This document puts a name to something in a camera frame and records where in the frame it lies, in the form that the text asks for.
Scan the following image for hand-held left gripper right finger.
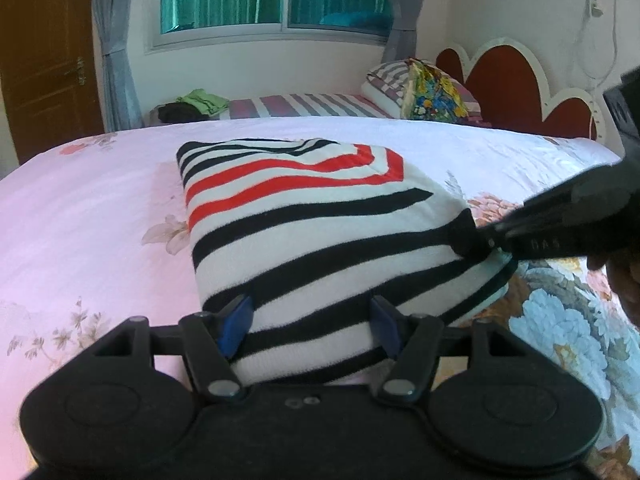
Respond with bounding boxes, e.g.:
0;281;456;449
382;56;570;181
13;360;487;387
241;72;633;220
369;295;527;406

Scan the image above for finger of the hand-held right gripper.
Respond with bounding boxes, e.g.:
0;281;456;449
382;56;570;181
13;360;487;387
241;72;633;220
500;176;583;233
476;217;591;263

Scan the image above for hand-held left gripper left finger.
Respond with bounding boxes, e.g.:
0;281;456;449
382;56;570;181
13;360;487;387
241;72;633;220
91;294;256;404

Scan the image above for black red white striped sweater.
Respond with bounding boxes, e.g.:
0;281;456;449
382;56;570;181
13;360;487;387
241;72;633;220
176;137;519;387

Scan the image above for dark folded clothes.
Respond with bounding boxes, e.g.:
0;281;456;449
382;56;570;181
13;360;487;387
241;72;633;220
155;102;211;124

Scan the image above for green folded clothes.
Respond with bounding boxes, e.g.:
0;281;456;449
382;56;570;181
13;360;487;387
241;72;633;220
176;89;231;116

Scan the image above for person's right hand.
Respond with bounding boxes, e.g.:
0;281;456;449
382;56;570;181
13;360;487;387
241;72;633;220
586;247;640;333

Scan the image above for red and white headboard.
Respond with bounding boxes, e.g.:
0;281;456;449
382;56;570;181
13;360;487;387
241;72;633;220
434;36;609;144

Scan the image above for colourful floral pillow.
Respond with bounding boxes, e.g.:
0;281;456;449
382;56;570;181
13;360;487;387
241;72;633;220
401;58;472;122

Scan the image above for pink floral bed blanket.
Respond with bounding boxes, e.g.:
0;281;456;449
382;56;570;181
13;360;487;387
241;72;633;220
0;116;640;480

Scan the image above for striped pillow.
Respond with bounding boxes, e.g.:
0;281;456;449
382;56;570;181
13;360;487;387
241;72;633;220
361;59;482;122

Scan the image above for striped bed sheet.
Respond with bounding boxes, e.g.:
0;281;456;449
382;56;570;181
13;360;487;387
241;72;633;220
220;92;397;121

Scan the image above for grey curtain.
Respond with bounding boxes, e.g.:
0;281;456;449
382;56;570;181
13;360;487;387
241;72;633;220
90;0;144;134
382;0;444;64

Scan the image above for brown wooden door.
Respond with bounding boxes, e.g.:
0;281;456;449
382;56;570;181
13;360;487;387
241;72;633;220
0;0;107;167

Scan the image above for white wall charger with cable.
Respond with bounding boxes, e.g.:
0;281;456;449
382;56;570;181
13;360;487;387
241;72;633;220
574;0;620;83

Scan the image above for metal door handle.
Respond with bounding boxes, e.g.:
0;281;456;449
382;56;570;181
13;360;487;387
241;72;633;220
65;56;88;87

